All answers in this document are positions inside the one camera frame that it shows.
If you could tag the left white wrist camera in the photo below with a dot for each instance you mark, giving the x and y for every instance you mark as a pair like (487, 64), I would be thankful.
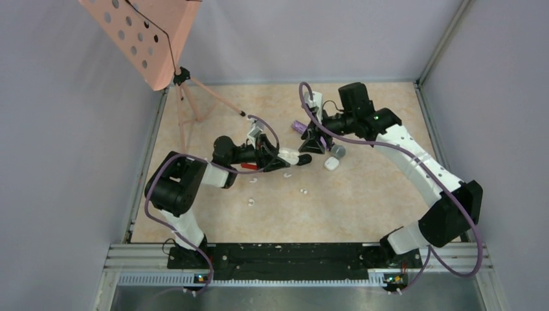
(256, 128)

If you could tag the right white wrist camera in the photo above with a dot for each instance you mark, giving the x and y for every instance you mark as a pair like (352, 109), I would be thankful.
(314, 101)

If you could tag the pink perforated music stand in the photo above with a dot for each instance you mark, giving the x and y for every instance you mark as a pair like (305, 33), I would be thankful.
(152, 36)

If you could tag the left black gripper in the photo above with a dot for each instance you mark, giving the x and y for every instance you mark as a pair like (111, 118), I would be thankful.
(267, 158)

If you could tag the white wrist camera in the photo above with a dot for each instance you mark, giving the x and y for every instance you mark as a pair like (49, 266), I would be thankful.
(314, 101)
(256, 128)

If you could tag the white oval earbud case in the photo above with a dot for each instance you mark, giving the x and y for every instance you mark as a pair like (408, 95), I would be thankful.
(289, 155)

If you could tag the black earbud charging case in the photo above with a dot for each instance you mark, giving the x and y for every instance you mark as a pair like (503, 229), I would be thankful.
(304, 159)

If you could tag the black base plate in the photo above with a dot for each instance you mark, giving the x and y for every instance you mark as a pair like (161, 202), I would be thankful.
(291, 261)

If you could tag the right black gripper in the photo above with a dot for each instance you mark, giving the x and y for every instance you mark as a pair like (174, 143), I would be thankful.
(313, 143)

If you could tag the white square earbud case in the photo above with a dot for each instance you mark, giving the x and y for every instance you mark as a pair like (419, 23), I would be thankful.
(331, 163)

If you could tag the aluminium front rail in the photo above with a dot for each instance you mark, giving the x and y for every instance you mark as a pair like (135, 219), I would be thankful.
(145, 264)

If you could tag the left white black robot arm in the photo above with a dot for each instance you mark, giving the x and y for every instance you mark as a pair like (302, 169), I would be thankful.
(174, 186)

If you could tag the purple glitter microphone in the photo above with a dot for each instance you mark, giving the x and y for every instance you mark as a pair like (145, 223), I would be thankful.
(335, 150)

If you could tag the red grid box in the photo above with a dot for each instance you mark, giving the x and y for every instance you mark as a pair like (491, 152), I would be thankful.
(249, 166)

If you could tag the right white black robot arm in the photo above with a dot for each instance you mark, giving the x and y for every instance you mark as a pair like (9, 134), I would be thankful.
(454, 205)

